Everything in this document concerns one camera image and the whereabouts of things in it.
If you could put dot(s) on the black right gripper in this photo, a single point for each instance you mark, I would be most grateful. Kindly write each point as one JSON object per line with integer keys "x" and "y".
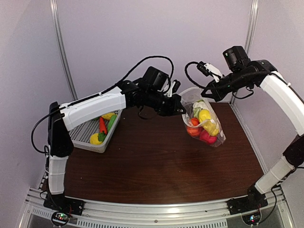
{"x": 217, "y": 94}

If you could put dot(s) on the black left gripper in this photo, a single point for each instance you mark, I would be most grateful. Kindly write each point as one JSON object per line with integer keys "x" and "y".
{"x": 173, "y": 110}

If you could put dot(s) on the clear dotted zip top bag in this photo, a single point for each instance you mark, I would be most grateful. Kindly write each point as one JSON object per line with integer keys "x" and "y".
{"x": 188, "y": 98}

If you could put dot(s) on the orange toy pumpkin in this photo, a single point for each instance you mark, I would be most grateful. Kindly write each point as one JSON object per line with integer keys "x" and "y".
{"x": 194, "y": 132}

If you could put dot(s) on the yellow toy banana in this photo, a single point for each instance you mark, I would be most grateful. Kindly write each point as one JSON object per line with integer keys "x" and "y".
{"x": 210, "y": 125}

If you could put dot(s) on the red toy bell pepper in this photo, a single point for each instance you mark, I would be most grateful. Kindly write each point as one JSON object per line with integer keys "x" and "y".
{"x": 208, "y": 139}

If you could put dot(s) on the yellow toy corn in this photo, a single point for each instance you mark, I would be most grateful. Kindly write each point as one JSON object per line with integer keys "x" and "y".
{"x": 108, "y": 116}

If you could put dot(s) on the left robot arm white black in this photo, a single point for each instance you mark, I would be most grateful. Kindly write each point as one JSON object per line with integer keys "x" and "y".
{"x": 155, "y": 90}

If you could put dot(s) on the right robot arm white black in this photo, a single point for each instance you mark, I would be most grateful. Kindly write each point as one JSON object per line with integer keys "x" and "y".
{"x": 247, "y": 73}

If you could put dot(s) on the green toy cucumber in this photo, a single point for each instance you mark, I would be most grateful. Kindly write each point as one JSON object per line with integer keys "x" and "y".
{"x": 111, "y": 122}

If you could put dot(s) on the orange toy carrot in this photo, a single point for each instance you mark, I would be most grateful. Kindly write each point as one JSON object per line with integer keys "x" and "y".
{"x": 102, "y": 126}

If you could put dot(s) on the yellow toy lemon green leaf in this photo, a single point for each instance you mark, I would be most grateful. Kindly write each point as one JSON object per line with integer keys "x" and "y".
{"x": 97, "y": 138}

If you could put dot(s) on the white perforated plastic basket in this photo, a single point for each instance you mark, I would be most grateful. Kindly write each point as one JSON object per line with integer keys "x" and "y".
{"x": 80, "y": 136}

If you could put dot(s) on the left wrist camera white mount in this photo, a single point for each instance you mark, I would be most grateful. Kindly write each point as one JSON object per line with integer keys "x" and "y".
{"x": 171, "y": 88}

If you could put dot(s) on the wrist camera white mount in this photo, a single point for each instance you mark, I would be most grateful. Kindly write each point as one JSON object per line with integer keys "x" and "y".
{"x": 171, "y": 88}
{"x": 208, "y": 69}

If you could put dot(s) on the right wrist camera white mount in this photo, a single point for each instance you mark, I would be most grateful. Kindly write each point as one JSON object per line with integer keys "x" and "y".
{"x": 208, "y": 69}

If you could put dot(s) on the right aluminium corner post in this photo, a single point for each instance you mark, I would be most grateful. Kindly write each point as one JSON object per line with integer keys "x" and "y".
{"x": 251, "y": 25}

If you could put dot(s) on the aluminium corner post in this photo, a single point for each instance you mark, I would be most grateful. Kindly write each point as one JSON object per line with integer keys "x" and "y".
{"x": 61, "y": 48}
{"x": 251, "y": 25}

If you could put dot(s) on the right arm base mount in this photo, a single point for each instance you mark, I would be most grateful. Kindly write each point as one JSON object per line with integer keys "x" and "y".
{"x": 247, "y": 206}

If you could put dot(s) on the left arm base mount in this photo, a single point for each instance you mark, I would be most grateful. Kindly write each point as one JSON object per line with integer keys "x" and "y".
{"x": 64, "y": 213}

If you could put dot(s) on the left aluminium corner post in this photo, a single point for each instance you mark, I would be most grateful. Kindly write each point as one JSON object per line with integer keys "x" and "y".
{"x": 61, "y": 48}

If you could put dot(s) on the aluminium front rail frame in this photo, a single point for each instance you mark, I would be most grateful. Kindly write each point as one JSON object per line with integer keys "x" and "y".
{"x": 208, "y": 214}

